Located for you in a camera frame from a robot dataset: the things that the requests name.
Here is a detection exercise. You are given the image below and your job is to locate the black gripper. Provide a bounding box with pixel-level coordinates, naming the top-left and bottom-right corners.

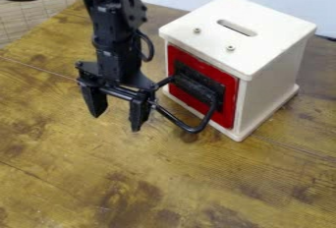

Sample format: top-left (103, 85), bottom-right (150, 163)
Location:
top-left (75, 31), bottom-right (157, 132)

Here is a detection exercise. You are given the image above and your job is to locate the black metal drawer handle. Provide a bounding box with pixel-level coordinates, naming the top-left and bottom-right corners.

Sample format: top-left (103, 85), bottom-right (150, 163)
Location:
top-left (150, 61), bottom-right (225, 134)

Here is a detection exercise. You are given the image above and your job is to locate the red drawer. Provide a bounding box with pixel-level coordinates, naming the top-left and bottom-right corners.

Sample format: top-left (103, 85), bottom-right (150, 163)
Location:
top-left (166, 45), bottom-right (238, 129)

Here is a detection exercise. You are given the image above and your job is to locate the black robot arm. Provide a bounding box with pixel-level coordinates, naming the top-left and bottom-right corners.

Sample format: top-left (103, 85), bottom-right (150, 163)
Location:
top-left (7, 0), bottom-right (154, 131)

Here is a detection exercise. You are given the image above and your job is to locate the white wooden box cabinet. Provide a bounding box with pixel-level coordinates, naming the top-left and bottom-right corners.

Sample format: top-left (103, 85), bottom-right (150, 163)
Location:
top-left (158, 0), bottom-right (315, 142)

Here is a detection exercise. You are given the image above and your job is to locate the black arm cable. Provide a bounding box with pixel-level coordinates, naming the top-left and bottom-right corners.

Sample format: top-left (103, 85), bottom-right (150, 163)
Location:
top-left (131, 29), bottom-right (155, 63)

